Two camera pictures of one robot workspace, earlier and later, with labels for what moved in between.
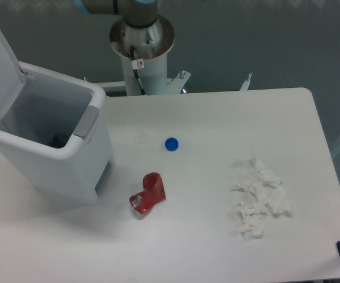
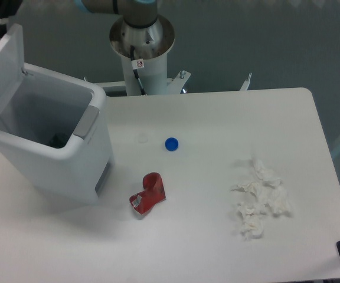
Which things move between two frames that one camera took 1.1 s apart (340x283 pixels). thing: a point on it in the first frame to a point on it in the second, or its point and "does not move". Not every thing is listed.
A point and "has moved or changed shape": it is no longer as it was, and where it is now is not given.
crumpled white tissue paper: x=267 y=194 does not move
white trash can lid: x=2 y=77 has moved or changed shape
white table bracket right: x=247 y=83 does not move
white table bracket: x=175 y=86 does not move
